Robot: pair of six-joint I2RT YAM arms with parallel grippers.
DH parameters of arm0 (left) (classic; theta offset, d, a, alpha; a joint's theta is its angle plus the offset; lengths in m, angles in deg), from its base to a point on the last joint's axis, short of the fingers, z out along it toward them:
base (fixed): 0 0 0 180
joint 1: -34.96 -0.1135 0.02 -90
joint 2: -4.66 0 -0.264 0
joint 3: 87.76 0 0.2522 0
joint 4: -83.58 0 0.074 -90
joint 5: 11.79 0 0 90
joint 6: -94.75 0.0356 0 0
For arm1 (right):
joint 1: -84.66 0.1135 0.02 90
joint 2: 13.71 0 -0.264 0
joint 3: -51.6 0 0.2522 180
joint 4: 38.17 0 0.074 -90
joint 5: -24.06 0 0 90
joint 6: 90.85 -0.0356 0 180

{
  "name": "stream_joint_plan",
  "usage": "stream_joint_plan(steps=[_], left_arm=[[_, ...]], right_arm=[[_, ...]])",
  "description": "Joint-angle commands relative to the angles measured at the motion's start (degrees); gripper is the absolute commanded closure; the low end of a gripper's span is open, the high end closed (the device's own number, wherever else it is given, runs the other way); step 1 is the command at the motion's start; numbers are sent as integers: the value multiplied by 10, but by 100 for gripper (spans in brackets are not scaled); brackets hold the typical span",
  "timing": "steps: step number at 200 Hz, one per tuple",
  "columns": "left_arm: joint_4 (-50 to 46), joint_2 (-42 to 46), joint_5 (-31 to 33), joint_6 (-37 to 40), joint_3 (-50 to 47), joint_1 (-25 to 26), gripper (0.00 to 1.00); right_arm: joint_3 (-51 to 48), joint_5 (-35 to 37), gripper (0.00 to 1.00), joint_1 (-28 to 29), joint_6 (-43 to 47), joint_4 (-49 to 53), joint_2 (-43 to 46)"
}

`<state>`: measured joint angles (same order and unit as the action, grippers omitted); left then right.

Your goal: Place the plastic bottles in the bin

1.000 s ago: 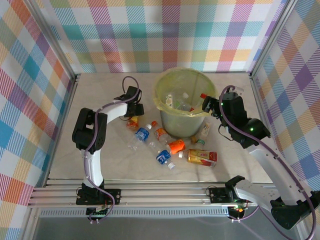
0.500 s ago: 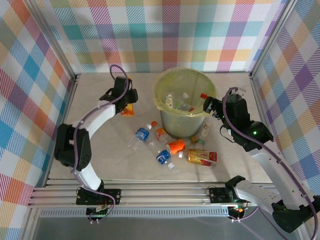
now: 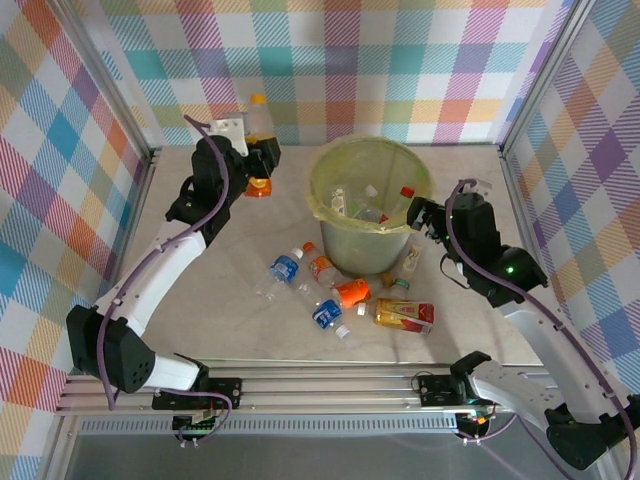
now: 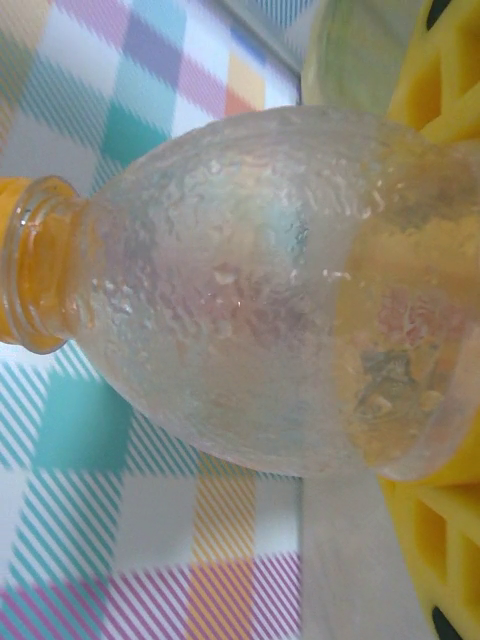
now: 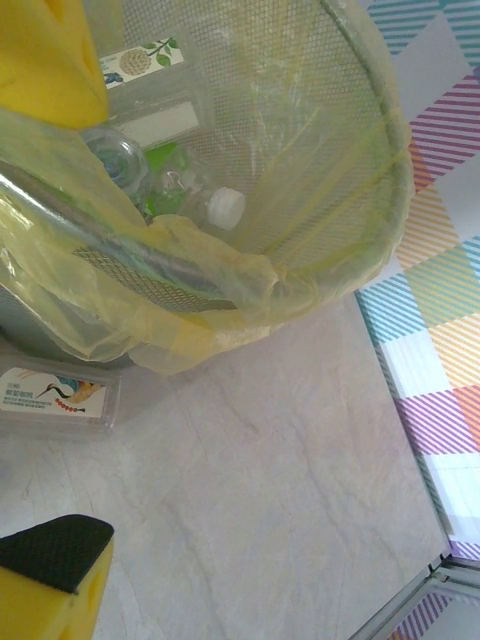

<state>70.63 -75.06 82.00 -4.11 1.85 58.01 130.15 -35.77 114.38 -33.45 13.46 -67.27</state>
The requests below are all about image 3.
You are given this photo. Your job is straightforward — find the yellow cap orange juice bottle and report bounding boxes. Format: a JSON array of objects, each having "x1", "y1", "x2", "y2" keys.
[{"x1": 244, "y1": 93, "x2": 276, "y2": 200}]

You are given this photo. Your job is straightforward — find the small white printed bottle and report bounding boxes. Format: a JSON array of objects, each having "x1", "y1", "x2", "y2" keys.
[{"x1": 403, "y1": 242, "x2": 423, "y2": 274}]

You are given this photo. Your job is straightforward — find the gold red label bottle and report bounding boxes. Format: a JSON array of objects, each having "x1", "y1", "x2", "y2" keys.
[{"x1": 355, "y1": 297, "x2": 435, "y2": 336}]

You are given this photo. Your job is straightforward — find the blue label water bottle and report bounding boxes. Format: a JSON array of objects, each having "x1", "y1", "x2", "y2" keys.
[
  {"x1": 295, "y1": 279, "x2": 352, "y2": 342},
  {"x1": 253, "y1": 246, "x2": 306, "y2": 301}
]

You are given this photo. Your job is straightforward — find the orange label drink bottle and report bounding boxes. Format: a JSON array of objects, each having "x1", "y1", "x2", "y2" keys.
[{"x1": 332, "y1": 272, "x2": 397, "y2": 309}]

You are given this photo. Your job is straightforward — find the small orange label bottle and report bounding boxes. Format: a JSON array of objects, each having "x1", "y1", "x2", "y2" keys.
[{"x1": 302, "y1": 241, "x2": 346, "y2": 287}]

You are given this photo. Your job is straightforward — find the yellow plastic bin liner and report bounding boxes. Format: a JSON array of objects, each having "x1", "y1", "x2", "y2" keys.
[{"x1": 305, "y1": 135, "x2": 437, "y2": 236}]

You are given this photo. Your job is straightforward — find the translucent green waste bin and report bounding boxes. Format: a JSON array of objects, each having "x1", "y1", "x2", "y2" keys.
[{"x1": 307, "y1": 137, "x2": 436, "y2": 275}]

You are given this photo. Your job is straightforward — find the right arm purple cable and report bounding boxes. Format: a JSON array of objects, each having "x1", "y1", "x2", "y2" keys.
[{"x1": 442, "y1": 178, "x2": 640, "y2": 480}]

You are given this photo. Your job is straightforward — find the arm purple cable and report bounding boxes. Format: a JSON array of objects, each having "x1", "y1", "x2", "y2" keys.
[
  {"x1": 97, "y1": 113, "x2": 234, "y2": 447},
  {"x1": 442, "y1": 178, "x2": 640, "y2": 480}
]

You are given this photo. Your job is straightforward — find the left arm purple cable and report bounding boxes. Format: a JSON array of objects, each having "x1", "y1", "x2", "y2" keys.
[{"x1": 97, "y1": 113, "x2": 234, "y2": 447}]

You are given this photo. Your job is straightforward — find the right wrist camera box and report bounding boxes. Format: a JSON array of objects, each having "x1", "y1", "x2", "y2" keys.
[{"x1": 459, "y1": 179, "x2": 494, "y2": 199}]

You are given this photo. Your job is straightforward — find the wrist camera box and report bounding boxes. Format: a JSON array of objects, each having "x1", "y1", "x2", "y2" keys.
[
  {"x1": 208, "y1": 115, "x2": 250, "y2": 157},
  {"x1": 459, "y1": 179, "x2": 494, "y2": 199}
]

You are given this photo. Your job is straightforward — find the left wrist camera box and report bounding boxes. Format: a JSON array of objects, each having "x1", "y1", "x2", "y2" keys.
[{"x1": 208, "y1": 115, "x2": 250, "y2": 157}]

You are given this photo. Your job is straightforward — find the aluminium side rail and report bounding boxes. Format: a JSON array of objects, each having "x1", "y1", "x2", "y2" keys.
[
  {"x1": 87, "y1": 149, "x2": 162, "y2": 374},
  {"x1": 499, "y1": 149, "x2": 571, "y2": 369}
]

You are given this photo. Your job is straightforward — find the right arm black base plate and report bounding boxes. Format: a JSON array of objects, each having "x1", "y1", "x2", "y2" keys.
[{"x1": 416, "y1": 373, "x2": 501, "y2": 407}]

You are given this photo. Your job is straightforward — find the aluminium frame post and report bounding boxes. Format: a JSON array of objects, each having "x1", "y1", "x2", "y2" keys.
[
  {"x1": 49, "y1": 0, "x2": 159, "y2": 161},
  {"x1": 497, "y1": 0, "x2": 599, "y2": 157}
]

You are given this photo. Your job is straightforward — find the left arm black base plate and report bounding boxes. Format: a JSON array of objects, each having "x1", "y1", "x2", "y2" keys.
[{"x1": 151, "y1": 375, "x2": 245, "y2": 412}]

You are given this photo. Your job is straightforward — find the aluminium mounting rail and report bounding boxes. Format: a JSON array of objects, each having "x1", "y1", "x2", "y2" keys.
[{"x1": 53, "y1": 360, "x2": 556, "y2": 417}]

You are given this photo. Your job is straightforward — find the slotted grey cable duct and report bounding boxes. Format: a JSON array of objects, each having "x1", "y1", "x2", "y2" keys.
[{"x1": 74, "y1": 418, "x2": 464, "y2": 437}]

